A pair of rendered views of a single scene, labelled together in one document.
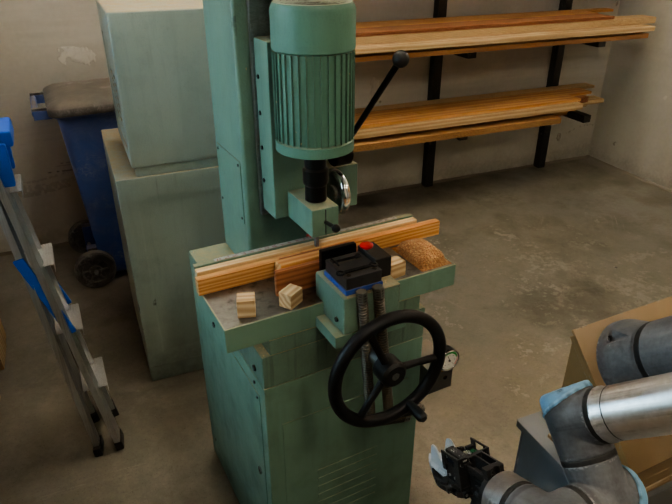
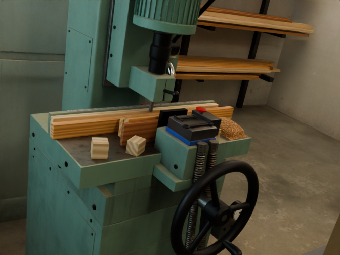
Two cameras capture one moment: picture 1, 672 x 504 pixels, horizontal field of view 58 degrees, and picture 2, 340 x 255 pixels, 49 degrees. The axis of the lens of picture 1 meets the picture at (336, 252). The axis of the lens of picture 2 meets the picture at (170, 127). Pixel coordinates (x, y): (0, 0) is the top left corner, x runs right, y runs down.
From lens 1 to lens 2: 0.46 m
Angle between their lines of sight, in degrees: 14
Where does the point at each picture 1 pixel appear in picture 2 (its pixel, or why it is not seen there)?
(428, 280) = (233, 147)
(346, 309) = (188, 157)
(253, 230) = (94, 97)
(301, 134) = (162, 9)
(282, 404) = (114, 241)
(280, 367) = (119, 207)
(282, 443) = not seen: outside the picture
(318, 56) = not seen: outside the picture
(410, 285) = not seen: hidden behind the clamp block
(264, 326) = (114, 168)
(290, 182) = (134, 58)
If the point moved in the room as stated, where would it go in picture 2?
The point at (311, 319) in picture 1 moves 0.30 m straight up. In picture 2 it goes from (150, 167) to (169, 54)
